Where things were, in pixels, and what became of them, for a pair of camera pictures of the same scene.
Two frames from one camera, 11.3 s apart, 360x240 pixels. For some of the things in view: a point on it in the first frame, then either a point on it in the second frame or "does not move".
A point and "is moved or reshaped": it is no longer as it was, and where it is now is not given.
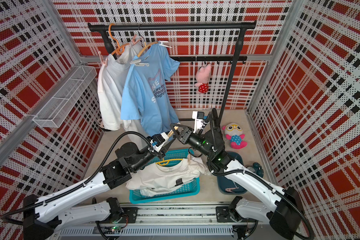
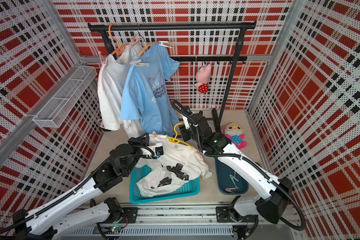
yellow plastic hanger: [168, 160] is moved or reshaped
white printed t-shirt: [110, 90] does not move
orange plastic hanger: [119, 47] does not move
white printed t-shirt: [159, 179] is moved or reshaped
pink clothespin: [101, 56] does not move
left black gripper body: [162, 154] → [132, 141]
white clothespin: [138, 62] does not move
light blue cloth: [146, 96] does not move
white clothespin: [161, 43] does not move
